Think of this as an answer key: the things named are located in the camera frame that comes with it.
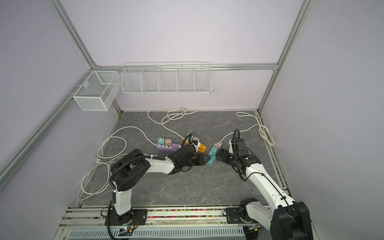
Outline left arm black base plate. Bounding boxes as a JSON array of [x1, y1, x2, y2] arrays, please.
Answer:
[[105, 209, 148, 226]]

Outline green plug on purple strip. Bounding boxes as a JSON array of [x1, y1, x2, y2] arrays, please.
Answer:
[[158, 138, 166, 145]]

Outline purple power strip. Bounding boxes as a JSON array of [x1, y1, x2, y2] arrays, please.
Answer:
[[157, 143, 181, 154]]

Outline white cable of teal strip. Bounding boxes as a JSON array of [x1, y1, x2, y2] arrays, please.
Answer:
[[220, 111, 276, 148]]

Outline orange power strip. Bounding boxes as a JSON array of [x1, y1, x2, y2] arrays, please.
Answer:
[[198, 144, 207, 154]]

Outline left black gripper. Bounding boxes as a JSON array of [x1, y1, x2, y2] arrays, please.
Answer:
[[183, 153, 211, 168]]

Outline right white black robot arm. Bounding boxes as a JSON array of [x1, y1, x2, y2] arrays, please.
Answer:
[[219, 129, 314, 240]]

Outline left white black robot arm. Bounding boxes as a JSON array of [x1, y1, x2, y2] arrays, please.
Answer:
[[106, 134, 211, 226]]

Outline pink plug on purple strip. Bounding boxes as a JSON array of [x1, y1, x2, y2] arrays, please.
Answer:
[[165, 139, 173, 146]]

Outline long white wire basket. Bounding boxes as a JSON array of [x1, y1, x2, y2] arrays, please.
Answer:
[[121, 62, 212, 95]]

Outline white cable of purple strip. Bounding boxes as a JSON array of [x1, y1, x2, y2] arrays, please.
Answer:
[[96, 125, 159, 160]]

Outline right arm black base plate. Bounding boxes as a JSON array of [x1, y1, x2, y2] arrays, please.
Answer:
[[223, 207, 268, 226]]

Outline teal power strip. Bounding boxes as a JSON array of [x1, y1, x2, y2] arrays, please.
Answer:
[[206, 152, 218, 166]]

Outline small white mesh basket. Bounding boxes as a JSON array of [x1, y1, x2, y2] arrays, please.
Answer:
[[73, 70, 122, 112]]

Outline green plug from teal strip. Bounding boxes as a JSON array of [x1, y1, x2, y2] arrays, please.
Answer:
[[210, 146, 219, 156]]

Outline aluminium mounting rail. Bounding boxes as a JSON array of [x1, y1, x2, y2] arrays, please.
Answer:
[[55, 206, 269, 239]]

